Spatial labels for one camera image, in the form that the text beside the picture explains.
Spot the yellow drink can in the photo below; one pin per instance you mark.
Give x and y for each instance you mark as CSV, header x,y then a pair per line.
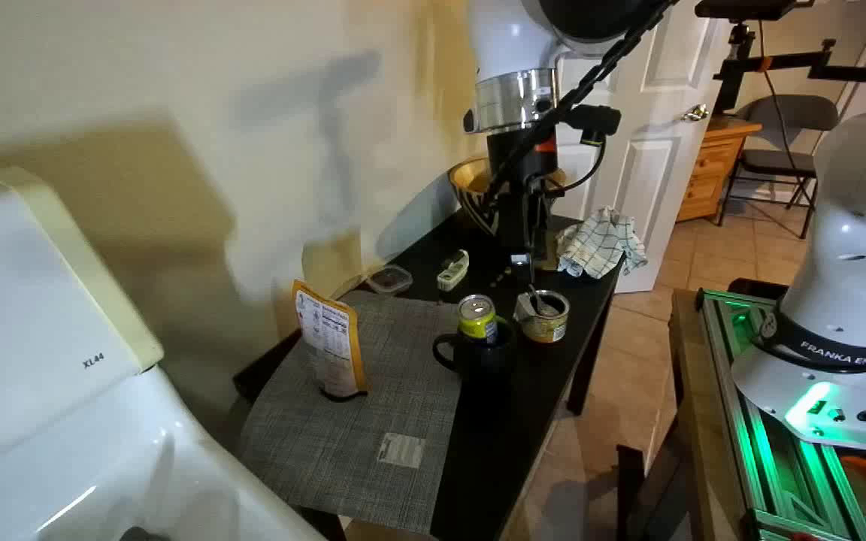
x,y
476,316

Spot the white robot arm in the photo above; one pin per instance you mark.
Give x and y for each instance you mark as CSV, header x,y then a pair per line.
x,y
808,361

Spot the grey folding chair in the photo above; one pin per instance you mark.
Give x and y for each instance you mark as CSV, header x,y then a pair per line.
x,y
781,121

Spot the wooden drawer cabinet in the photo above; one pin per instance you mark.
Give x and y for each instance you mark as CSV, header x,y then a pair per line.
x,y
714,167

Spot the zebra patterned bowl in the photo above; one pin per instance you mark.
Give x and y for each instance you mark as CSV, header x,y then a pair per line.
x,y
471,183

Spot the clear plastic container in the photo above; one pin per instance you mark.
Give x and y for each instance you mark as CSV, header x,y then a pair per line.
x,y
388,281

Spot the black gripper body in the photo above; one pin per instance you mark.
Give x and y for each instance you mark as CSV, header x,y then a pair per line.
x,y
521,180

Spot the green lit robot stand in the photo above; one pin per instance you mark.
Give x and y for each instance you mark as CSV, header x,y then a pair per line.
x,y
798,436

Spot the camera tripod rig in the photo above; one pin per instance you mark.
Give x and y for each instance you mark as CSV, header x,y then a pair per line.
x,y
742,46

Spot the checkered dish cloth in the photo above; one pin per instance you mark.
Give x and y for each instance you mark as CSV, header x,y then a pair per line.
x,y
600,244

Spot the grey woven placemat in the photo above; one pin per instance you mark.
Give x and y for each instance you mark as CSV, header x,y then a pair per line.
x,y
371,459

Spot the black mug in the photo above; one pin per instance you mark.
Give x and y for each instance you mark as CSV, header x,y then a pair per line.
x,y
471,356

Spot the black side table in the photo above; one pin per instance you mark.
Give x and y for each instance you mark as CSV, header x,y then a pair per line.
x,y
499,419

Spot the white panel door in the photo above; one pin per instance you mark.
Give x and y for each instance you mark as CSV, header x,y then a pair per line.
x,y
665,96

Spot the small cup with spoon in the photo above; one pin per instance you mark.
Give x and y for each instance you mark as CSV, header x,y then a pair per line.
x,y
541,316

